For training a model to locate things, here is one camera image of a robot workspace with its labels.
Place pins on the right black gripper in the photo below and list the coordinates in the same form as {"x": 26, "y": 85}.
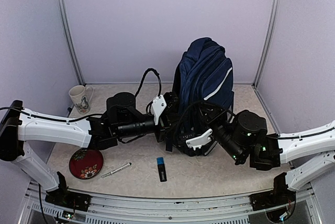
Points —
{"x": 215, "y": 113}

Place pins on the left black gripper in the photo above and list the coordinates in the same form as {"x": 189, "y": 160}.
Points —
{"x": 166, "y": 123}

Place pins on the navy blue student backpack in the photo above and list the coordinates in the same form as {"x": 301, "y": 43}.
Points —
{"x": 204, "y": 74}

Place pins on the black and blue stamp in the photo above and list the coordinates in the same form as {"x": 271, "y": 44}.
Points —
{"x": 161, "y": 169}

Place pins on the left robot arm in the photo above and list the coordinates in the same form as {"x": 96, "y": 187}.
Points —
{"x": 93, "y": 132}

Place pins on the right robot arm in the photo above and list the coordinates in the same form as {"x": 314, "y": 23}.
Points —
{"x": 246, "y": 139}

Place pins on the clear plastic syringe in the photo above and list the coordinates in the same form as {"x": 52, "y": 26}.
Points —
{"x": 117, "y": 170}

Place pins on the white patterned ceramic cup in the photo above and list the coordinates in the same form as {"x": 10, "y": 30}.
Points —
{"x": 81, "y": 97}

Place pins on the red floral plate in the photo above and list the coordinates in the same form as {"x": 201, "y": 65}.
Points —
{"x": 85, "y": 164}

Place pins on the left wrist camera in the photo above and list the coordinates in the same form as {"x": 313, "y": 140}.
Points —
{"x": 164, "y": 104}

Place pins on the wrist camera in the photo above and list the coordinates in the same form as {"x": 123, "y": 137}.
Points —
{"x": 164, "y": 104}
{"x": 194, "y": 142}

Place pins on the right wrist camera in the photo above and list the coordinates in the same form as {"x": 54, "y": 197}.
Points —
{"x": 194, "y": 142}

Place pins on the front aluminium rail base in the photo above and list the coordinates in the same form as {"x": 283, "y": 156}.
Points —
{"x": 105, "y": 208}

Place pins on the right aluminium frame post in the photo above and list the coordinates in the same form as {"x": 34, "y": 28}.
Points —
{"x": 267, "y": 43}

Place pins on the aluminium frame post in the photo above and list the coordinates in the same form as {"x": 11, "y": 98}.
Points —
{"x": 267, "y": 43}
{"x": 69, "y": 42}

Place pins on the left aluminium frame post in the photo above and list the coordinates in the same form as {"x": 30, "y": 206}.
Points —
{"x": 69, "y": 42}

